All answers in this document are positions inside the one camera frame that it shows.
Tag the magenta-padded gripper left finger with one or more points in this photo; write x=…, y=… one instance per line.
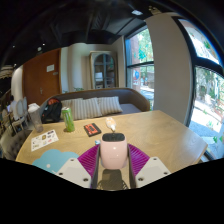
x=72, y=170

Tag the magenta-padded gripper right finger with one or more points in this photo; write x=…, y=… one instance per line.
x=152, y=169

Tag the pink and black computer mouse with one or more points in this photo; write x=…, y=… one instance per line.
x=114, y=151

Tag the blue cloud-shaped mouse pad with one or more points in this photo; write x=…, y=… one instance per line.
x=53, y=160

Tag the white sticker sheet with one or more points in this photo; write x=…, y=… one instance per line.
x=44, y=140

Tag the black and red small box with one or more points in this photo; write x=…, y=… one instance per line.
x=92, y=129

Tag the green drink can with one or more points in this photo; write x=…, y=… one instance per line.
x=68, y=120

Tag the white tube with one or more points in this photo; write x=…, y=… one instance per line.
x=111, y=124

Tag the black backpack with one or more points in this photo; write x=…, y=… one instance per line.
x=51, y=111

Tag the striped cushion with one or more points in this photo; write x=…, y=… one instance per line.
x=85, y=108
x=110, y=105

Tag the clear shaker bottle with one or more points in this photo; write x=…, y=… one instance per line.
x=35, y=118

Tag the grey tufted chair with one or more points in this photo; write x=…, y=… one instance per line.
x=11, y=143

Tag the brown curved sofa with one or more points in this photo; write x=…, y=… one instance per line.
x=133, y=96

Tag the group of white chairs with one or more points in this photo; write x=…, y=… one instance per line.
x=20, y=111

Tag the person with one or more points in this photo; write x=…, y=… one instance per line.
x=11, y=105

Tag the wooden door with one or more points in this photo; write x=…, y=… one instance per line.
x=40, y=83

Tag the white paper door sign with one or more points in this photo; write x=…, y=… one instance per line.
x=50, y=68

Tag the arched glass-door cabinet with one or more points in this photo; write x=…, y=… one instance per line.
x=103, y=70

